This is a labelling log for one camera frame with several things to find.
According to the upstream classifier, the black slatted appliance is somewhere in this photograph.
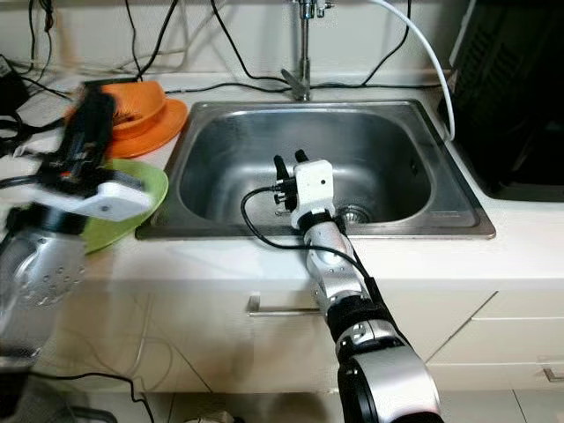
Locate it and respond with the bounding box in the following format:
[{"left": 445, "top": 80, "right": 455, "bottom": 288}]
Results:
[{"left": 438, "top": 0, "right": 564, "bottom": 203}]

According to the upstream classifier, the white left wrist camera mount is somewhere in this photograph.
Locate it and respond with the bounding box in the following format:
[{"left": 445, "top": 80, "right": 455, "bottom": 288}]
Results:
[{"left": 27, "top": 174, "right": 153, "bottom": 224}]

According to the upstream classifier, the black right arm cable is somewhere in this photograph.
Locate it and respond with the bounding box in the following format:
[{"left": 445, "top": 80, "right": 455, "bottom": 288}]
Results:
[{"left": 239, "top": 184, "right": 376, "bottom": 284}]

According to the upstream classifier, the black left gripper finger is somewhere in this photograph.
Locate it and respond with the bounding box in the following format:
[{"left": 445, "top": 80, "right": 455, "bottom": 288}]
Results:
[
  {"left": 88, "top": 86, "right": 117, "bottom": 175},
  {"left": 63, "top": 88, "right": 93, "bottom": 173}
]

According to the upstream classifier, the stainless steel sink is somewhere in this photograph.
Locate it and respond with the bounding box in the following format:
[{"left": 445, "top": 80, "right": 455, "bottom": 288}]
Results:
[{"left": 136, "top": 98, "right": 498, "bottom": 241}]

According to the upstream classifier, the metal kitchen faucet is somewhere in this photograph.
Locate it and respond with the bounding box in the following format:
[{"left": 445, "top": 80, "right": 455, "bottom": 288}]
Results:
[{"left": 279, "top": 0, "right": 337, "bottom": 101}]

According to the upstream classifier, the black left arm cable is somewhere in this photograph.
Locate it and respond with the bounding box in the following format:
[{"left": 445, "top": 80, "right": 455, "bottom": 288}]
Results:
[{"left": 0, "top": 174, "right": 56, "bottom": 191}]

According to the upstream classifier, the black cable on floor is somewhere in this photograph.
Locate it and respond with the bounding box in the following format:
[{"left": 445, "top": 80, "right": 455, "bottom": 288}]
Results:
[{"left": 33, "top": 368, "right": 152, "bottom": 417}]

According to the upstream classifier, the orange plate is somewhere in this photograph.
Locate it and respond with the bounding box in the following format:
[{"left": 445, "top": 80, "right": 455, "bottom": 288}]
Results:
[{"left": 65, "top": 96, "right": 189, "bottom": 160}]

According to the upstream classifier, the orange bowl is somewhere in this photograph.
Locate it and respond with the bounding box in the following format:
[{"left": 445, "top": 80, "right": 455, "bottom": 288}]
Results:
[{"left": 109, "top": 80, "right": 169, "bottom": 134}]

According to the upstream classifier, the white kitchen base cabinet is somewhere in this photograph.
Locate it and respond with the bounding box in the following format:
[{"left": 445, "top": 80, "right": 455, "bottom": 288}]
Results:
[{"left": 0, "top": 264, "right": 564, "bottom": 394}]

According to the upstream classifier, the white water hose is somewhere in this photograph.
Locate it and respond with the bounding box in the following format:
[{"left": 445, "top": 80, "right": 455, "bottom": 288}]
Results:
[{"left": 369, "top": 0, "right": 458, "bottom": 143}]

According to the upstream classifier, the light green plate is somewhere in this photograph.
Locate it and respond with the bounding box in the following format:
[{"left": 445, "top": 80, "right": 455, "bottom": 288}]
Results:
[{"left": 78, "top": 158, "right": 171, "bottom": 256}]

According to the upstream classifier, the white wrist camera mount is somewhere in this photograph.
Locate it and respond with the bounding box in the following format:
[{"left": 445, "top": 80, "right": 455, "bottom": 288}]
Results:
[
  {"left": 292, "top": 160, "right": 338, "bottom": 233},
  {"left": 27, "top": 174, "right": 153, "bottom": 224}
]

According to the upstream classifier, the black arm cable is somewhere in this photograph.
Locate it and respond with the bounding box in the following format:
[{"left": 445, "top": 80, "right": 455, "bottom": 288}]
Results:
[
  {"left": 239, "top": 184, "right": 376, "bottom": 284},
  {"left": 0, "top": 174, "right": 56, "bottom": 191}
]

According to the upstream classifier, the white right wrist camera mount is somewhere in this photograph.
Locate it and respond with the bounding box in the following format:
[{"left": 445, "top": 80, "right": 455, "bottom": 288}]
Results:
[{"left": 292, "top": 160, "right": 338, "bottom": 233}]

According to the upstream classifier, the black cable behind sink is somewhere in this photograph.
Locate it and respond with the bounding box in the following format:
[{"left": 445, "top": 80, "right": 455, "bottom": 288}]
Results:
[{"left": 167, "top": 76, "right": 443, "bottom": 93}]

